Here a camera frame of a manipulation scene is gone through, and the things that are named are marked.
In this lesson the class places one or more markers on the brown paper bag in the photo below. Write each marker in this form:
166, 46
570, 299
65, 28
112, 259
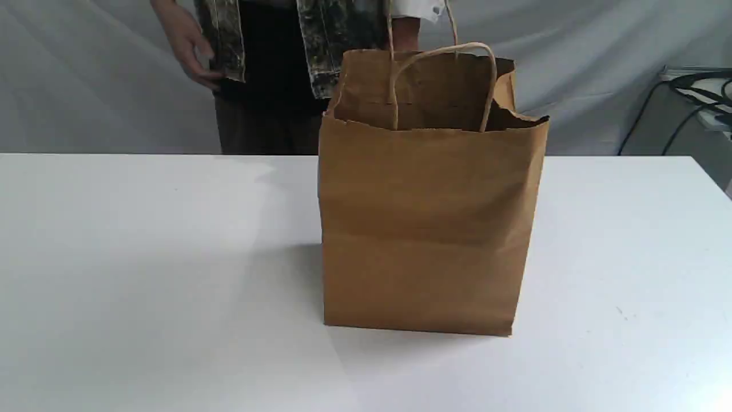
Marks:
428, 180

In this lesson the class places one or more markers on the person's torso camouflage jacket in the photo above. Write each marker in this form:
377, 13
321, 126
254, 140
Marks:
279, 63

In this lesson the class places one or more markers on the person's left forearm sleeve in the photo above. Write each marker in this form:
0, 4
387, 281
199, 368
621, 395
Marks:
406, 18

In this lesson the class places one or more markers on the person's right hand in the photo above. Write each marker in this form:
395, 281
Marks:
187, 42

